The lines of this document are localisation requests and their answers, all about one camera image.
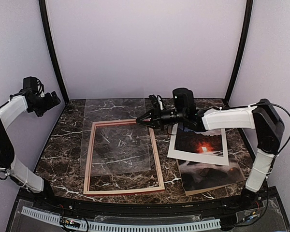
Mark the white mat board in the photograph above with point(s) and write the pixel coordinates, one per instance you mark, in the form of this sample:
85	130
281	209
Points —
205	147

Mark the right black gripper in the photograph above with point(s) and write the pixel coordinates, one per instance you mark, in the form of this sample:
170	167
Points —
156	119

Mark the clear acrylic sheet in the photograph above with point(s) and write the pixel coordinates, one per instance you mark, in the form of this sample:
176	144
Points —
97	110

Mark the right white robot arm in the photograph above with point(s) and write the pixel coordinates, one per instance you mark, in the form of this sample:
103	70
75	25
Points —
261	117

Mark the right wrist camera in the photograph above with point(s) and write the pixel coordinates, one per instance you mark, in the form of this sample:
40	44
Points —
183	98

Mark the left black corner post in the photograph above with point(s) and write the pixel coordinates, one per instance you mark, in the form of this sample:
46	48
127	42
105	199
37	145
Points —
51	50

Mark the brown backing board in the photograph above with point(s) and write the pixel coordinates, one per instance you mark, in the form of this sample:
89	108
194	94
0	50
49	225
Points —
202	177

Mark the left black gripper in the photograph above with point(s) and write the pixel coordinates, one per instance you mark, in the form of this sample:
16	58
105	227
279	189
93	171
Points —
50	103

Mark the sunset landscape photo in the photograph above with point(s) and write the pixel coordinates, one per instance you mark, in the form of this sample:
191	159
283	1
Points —
205	163

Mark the black corner post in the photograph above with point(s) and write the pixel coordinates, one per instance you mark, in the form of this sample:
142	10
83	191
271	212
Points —
51	50
240	50

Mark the white slotted cable duct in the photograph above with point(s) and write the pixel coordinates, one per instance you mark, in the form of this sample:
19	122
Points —
117	224

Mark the right black corner post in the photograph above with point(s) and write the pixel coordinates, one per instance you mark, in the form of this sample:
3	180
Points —
240	50

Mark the black front rail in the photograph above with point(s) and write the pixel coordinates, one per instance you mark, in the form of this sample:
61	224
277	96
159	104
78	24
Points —
221	202

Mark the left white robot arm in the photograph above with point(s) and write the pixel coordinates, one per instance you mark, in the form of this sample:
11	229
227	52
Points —
10	166

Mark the wooden picture frame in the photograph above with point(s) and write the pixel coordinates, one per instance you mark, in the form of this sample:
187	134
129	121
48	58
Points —
121	147

